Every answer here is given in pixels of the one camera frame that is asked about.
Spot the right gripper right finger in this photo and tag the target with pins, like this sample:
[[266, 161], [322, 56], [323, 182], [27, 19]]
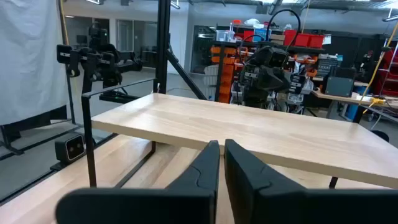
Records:
[[264, 199]]

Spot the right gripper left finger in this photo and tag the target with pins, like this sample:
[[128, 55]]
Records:
[[186, 202]]

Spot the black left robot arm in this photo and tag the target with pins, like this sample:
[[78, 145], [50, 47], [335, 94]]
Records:
[[253, 99]]

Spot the orange parts bin rack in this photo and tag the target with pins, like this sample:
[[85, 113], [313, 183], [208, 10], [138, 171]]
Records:
[[227, 71]]

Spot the red storage bin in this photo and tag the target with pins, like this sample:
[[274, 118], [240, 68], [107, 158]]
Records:
[[317, 41], [289, 37], [247, 35], [302, 40]]

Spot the blue storage box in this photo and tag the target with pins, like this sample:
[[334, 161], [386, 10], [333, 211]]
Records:
[[262, 34]]

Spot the clear plastic container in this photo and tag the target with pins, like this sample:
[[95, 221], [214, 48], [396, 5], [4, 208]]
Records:
[[224, 35]]

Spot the black storage shelf unit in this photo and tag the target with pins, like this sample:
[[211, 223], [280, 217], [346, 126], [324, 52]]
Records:
[[202, 46]]

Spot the grey equipment case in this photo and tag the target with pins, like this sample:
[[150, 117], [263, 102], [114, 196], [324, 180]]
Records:
[[339, 86]]

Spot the wooden workbench desk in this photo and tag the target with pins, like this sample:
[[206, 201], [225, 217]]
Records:
[[342, 99]]

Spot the red shelving unit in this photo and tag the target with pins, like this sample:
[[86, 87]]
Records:
[[390, 71]]

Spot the background black robot rig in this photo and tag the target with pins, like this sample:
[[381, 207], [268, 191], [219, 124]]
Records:
[[93, 59]]

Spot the white curtain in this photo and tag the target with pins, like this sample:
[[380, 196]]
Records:
[[31, 62]]

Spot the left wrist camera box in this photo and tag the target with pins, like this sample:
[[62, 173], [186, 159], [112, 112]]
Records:
[[273, 57]]

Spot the black aluminium rig frame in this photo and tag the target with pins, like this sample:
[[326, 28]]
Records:
[[163, 46]]

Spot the black table-level camera box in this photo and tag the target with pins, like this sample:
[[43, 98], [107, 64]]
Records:
[[70, 148]]

